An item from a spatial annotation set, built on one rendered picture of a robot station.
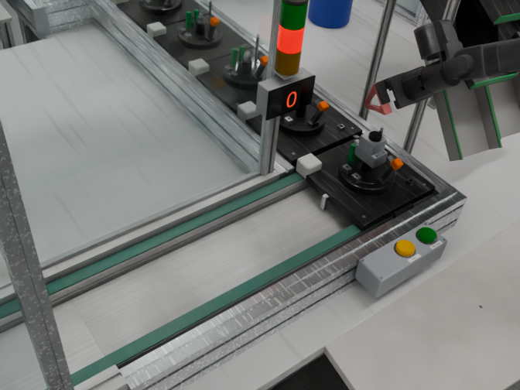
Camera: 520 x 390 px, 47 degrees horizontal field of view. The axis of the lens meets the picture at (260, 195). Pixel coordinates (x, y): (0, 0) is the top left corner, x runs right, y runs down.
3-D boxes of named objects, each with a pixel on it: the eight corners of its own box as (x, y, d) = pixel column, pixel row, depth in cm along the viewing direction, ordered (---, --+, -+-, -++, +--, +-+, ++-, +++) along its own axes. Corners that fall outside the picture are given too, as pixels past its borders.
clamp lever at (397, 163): (388, 180, 140) (404, 163, 134) (382, 183, 139) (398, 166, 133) (379, 168, 141) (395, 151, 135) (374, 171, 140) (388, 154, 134)
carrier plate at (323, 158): (433, 192, 146) (436, 186, 144) (361, 231, 134) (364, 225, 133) (365, 138, 159) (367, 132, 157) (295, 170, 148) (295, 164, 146)
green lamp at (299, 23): (310, 26, 116) (313, 2, 112) (289, 32, 113) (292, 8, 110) (294, 15, 118) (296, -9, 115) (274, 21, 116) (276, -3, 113)
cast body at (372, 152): (385, 162, 141) (392, 138, 136) (372, 169, 139) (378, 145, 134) (360, 142, 145) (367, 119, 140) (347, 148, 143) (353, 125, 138)
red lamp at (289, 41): (306, 49, 119) (309, 27, 116) (287, 56, 117) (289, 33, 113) (291, 38, 122) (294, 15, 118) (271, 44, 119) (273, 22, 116)
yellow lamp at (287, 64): (303, 71, 122) (306, 50, 119) (284, 78, 120) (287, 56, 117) (288, 59, 125) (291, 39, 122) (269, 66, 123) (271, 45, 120)
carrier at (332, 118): (361, 135, 160) (371, 97, 151) (291, 167, 148) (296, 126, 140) (303, 90, 173) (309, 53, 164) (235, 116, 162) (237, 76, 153)
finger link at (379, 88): (352, 93, 128) (380, 80, 120) (376, 83, 132) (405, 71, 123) (363, 123, 129) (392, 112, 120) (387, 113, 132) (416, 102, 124)
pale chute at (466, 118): (489, 149, 154) (502, 147, 149) (449, 162, 149) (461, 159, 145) (462, 42, 152) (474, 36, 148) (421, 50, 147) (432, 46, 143)
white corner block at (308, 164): (320, 175, 147) (323, 162, 144) (306, 181, 145) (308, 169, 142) (308, 164, 150) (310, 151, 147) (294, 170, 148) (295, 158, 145)
